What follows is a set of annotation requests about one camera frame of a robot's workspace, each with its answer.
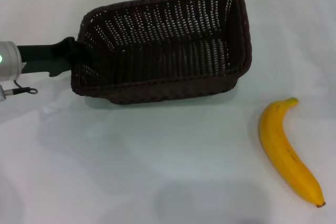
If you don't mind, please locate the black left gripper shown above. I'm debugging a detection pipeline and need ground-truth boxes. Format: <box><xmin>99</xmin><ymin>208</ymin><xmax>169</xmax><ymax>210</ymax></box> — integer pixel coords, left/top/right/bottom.
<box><xmin>16</xmin><ymin>37</ymin><xmax>91</xmax><ymax>78</ymax></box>

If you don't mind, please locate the dark brown woven basket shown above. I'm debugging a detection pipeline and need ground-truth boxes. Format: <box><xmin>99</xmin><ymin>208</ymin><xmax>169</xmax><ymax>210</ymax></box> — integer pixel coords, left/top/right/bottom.
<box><xmin>70</xmin><ymin>0</ymin><xmax>253</xmax><ymax>105</ymax></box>

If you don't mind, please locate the yellow banana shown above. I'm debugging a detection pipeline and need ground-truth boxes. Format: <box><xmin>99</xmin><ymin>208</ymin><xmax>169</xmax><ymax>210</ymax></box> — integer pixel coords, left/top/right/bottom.
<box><xmin>257</xmin><ymin>97</ymin><xmax>327</xmax><ymax>208</ymax></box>

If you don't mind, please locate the black cable with ring terminal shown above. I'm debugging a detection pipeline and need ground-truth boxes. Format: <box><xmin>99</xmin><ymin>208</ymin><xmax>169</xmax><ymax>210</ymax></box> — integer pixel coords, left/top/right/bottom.
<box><xmin>0</xmin><ymin>79</ymin><xmax>39</xmax><ymax>102</ymax></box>

